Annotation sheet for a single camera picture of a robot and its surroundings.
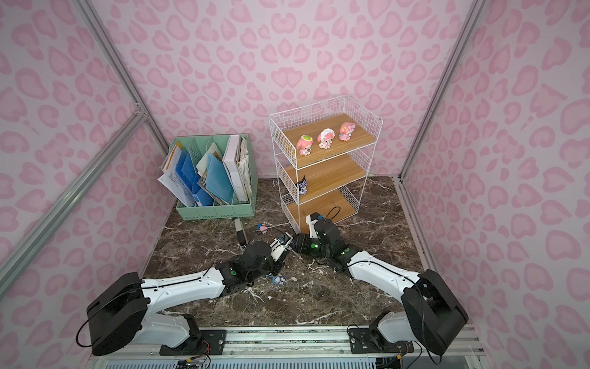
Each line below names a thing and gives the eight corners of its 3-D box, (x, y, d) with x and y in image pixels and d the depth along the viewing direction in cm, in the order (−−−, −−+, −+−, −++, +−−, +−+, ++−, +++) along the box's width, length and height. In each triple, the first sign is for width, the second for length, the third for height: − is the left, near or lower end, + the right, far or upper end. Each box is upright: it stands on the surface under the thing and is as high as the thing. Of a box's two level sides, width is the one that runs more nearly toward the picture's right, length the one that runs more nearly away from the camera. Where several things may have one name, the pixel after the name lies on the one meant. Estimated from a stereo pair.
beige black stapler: (240, 249, 97) (238, 243, 93) (236, 224, 105) (233, 219, 101) (248, 246, 97) (246, 241, 94) (243, 222, 105) (241, 216, 102)
